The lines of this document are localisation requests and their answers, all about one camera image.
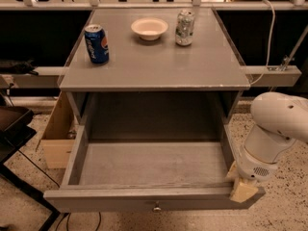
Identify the black tray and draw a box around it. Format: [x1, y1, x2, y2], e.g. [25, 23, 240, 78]
[0, 106, 34, 137]

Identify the blue Pepsi can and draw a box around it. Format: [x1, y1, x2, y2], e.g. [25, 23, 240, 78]
[85, 24, 109, 64]

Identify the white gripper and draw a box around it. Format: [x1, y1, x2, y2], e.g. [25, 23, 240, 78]
[225, 146, 278, 203]

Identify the black stand frame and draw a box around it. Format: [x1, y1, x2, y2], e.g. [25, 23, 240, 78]
[0, 126, 60, 231]

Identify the grey top drawer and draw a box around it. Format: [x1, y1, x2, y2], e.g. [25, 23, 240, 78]
[43, 91, 267, 214]

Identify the green silver soda can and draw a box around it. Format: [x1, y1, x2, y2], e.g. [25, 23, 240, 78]
[175, 9, 195, 46]

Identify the white bowl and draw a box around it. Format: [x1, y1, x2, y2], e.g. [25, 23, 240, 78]
[131, 17, 168, 41]

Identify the black floor cable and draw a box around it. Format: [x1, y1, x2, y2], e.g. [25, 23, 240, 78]
[17, 148, 102, 231]

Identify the wooden box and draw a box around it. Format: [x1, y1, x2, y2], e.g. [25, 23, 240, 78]
[40, 92, 74, 168]

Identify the grey drawer cabinet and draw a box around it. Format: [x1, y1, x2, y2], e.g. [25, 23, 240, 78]
[61, 8, 249, 93]

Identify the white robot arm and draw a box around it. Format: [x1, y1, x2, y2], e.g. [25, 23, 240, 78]
[226, 91, 308, 203]

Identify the white hanging cable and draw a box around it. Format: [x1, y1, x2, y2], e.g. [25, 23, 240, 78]
[249, 0, 276, 87]

